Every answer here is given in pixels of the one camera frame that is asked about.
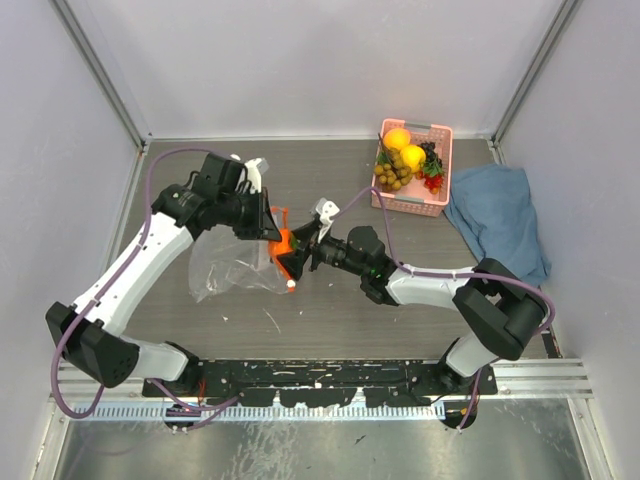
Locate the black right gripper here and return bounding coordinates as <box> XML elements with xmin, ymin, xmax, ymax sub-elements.
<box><xmin>270</xmin><ymin>220</ymin><xmax>368</xmax><ymax>281</ymax></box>

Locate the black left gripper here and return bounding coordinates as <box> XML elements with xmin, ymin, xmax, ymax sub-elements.
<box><xmin>218</xmin><ymin>186</ymin><xmax>282</xmax><ymax>241</ymax></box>

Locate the orange tangerine with leaf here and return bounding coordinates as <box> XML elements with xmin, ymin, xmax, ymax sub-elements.
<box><xmin>268</xmin><ymin>228</ymin><xmax>297</xmax><ymax>260</ymax></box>

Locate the clear zip bag orange zipper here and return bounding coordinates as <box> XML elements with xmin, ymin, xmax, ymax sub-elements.
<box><xmin>188</xmin><ymin>207</ymin><xmax>297</xmax><ymax>302</ymax></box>

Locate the orange fruit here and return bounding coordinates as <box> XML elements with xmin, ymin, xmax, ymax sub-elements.
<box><xmin>382</xmin><ymin>127</ymin><xmax>411</xmax><ymax>151</ymax></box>

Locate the yellow lemon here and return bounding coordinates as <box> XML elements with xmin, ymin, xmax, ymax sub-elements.
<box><xmin>400</xmin><ymin>144</ymin><xmax>426</xmax><ymax>173</ymax></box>

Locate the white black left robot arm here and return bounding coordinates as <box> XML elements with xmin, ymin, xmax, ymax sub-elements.
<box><xmin>45</xmin><ymin>152</ymin><xmax>281</xmax><ymax>396</ymax></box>

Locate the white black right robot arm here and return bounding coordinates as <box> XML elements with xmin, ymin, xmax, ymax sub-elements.
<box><xmin>269</xmin><ymin>220</ymin><xmax>550</xmax><ymax>394</ymax></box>

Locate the brown longan bunch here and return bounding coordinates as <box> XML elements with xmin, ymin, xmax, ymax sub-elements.
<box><xmin>374</xmin><ymin>148</ymin><xmax>413</xmax><ymax>192</ymax></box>

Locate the pink plastic basket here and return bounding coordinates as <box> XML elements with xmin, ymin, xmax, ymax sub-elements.
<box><xmin>371</xmin><ymin>118</ymin><xmax>453</xmax><ymax>217</ymax></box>

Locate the red cherry bunch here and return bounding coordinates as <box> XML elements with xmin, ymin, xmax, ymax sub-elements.
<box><xmin>415</xmin><ymin>160</ymin><xmax>444</xmax><ymax>195</ymax></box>

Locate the dark grape bunch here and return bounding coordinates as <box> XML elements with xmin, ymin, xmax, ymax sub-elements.
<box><xmin>419</xmin><ymin>142</ymin><xmax>442</xmax><ymax>166</ymax></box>

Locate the blue cloth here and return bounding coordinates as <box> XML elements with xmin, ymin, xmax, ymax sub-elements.
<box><xmin>444</xmin><ymin>164</ymin><xmax>551</xmax><ymax>287</ymax></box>

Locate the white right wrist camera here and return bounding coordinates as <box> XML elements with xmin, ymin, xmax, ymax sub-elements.
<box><xmin>311</xmin><ymin>197</ymin><xmax>340</xmax><ymax>242</ymax></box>

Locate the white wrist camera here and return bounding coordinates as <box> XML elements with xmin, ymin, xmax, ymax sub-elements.
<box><xmin>311</xmin><ymin>197</ymin><xmax>340</xmax><ymax>242</ymax></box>
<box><xmin>244</xmin><ymin>157</ymin><xmax>269</xmax><ymax>193</ymax></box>

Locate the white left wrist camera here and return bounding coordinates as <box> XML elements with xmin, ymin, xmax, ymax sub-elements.
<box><xmin>244</xmin><ymin>157</ymin><xmax>269</xmax><ymax>193</ymax></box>

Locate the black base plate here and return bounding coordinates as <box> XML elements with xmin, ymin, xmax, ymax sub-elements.
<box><xmin>163</xmin><ymin>359</ymin><xmax>474</xmax><ymax>408</ymax></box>

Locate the white slotted cable duct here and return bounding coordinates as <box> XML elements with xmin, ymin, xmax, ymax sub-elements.
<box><xmin>85</xmin><ymin>401</ymin><xmax>445</xmax><ymax>423</ymax></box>

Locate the aluminium front rail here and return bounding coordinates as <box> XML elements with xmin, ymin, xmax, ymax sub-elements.
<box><xmin>47</xmin><ymin>357</ymin><xmax>594</xmax><ymax>401</ymax></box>

